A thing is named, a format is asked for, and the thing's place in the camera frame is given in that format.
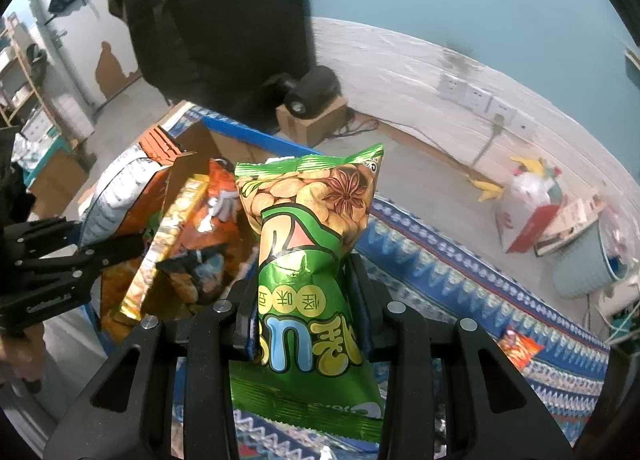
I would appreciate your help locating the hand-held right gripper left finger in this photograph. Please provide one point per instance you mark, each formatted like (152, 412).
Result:
(247, 325)

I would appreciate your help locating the dark-topped orange chip bag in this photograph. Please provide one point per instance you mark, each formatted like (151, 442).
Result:
(200, 275)

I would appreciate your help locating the green bean snack bag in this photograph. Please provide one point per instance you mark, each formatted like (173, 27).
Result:
(305, 220)

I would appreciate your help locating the clear bin liner bag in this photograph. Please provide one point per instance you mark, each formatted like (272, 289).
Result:
(620, 240)

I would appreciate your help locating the blue-edged cardboard box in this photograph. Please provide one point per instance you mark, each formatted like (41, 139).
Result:
(197, 150)

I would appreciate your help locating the wooden wall ledge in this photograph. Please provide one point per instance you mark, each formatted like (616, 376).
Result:
(634, 56)

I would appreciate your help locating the blue patterned blanket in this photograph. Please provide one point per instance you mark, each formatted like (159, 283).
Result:
(450, 290)

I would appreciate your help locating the small red snack packet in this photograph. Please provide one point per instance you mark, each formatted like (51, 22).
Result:
(520, 347)

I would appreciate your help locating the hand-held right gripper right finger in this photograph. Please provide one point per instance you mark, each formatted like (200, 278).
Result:
(364, 310)

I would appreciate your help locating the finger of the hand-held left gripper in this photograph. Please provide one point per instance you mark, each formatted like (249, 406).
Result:
(45, 237)
(115, 250)

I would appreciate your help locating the white plastic bag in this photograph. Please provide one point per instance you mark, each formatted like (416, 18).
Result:
(530, 190)

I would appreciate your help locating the white peeling door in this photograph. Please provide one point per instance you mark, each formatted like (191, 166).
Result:
(85, 55)

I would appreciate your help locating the white wall socket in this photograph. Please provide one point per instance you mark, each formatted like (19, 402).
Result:
(525, 125)
(451, 86)
(478, 99)
(505, 108)

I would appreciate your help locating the yellow banana peel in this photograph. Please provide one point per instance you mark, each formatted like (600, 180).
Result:
(485, 190)
(527, 164)

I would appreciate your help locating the light blue bin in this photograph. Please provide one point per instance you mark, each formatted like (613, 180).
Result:
(585, 265)

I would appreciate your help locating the person's left hand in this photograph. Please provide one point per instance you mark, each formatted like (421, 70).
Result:
(20, 360)

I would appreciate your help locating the long yellow snack packet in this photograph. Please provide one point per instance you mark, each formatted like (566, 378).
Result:
(165, 240)

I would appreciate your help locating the large red snack bag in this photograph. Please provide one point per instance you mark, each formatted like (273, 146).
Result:
(115, 190)

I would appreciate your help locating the wooden shelving rack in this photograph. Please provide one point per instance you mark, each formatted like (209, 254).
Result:
(30, 75)

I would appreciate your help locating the small brown cardboard box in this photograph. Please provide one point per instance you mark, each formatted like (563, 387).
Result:
(315, 128)

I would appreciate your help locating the red and white carton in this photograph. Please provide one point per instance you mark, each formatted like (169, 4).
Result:
(530, 230)

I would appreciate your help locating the orange glove-print snack bag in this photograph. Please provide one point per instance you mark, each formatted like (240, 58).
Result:
(215, 240)

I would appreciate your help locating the brown cardboard carton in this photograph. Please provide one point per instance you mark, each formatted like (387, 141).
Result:
(55, 183)

